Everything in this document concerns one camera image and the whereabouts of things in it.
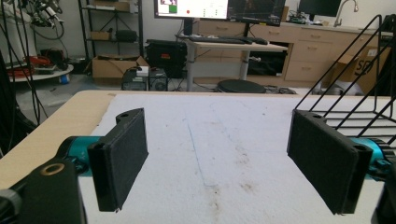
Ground round black stool seat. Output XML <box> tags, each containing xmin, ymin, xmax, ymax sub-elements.
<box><xmin>217</xmin><ymin>78</ymin><xmax>267</xmax><ymax>94</ymax></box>

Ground dark monitor on counter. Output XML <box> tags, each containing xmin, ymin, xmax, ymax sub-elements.
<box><xmin>298</xmin><ymin>0</ymin><xmax>342</xmax><ymax>18</ymax></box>

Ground black hard case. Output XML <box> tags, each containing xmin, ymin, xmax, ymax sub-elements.
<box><xmin>145</xmin><ymin>38</ymin><xmax>189</xmax><ymax>79</ymax></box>

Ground open cardboard box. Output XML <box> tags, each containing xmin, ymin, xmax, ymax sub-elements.
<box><xmin>92</xmin><ymin>54</ymin><xmax>150</xmax><ymax>85</ymax></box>

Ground round white table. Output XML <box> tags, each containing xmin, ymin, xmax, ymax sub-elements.
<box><xmin>7</xmin><ymin>63</ymin><xmax>75</xmax><ymax>83</ymax></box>

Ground black keyboard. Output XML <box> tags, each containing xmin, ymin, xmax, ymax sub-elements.
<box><xmin>188</xmin><ymin>35</ymin><xmax>269</xmax><ymax>46</ymax></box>

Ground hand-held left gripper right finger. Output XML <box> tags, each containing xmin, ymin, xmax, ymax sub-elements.
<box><xmin>287</xmin><ymin>109</ymin><xmax>393</xmax><ymax>216</ymax></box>

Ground white foam mat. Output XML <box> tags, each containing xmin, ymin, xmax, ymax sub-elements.
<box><xmin>78</xmin><ymin>92</ymin><xmax>396</xmax><ymax>224</ymax></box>

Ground white standing desk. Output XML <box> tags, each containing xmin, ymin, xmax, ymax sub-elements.
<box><xmin>176</xmin><ymin>34</ymin><xmax>289</xmax><ymax>92</ymax></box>

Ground computer monitor with white screen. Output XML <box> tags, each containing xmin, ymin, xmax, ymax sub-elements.
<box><xmin>153</xmin><ymin>0</ymin><xmax>230</xmax><ymax>21</ymax></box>

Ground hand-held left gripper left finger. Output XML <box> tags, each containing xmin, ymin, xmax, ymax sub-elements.
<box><xmin>57</xmin><ymin>107</ymin><xmax>149</xmax><ymax>213</ymax></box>

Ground silver faucet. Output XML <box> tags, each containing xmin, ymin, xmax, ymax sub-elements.
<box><xmin>333</xmin><ymin>0</ymin><xmax>360</xmax><ymax>28</ymax></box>

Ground computer monitor with dark screen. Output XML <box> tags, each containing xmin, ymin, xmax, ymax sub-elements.
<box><xmin>227</xmin><ymin>0</ymin><xmax>287</xmax><ymax>27</ymax></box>

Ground black electronic device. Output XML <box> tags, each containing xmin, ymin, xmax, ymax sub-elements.
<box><xmin>120</xmin><ymin>66</ymin><xmax>170</xmax><ymax>92</ymax></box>

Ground black wire rack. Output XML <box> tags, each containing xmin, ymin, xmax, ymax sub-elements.
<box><xmin>294</xmin><ymin>14</ymin><xmax>396</xmax><ymax>147</ymax></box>

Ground black metal shelf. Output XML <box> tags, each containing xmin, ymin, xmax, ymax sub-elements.
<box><xmin>78</xmin><ymin>0</ymin><xmax>145</xmax><ymax>60</ymax></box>

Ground wooden cabinet with drawers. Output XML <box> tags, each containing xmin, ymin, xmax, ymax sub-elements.
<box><xmin>194</xmin><ymin>19</ymin><xmax>390</xmax><ymax>89</ymax></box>

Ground black hanging cables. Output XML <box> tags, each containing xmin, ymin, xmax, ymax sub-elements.
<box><xmin>0</xmin><ymin>0</ymin><xmax>50</xmax><ymax>125</ymax></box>

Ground cardboard box with black print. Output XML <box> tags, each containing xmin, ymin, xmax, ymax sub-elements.
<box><xmin>330</xmin><ymin>46</ymin><xmax>391</xmax><ymax>94</ymax></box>

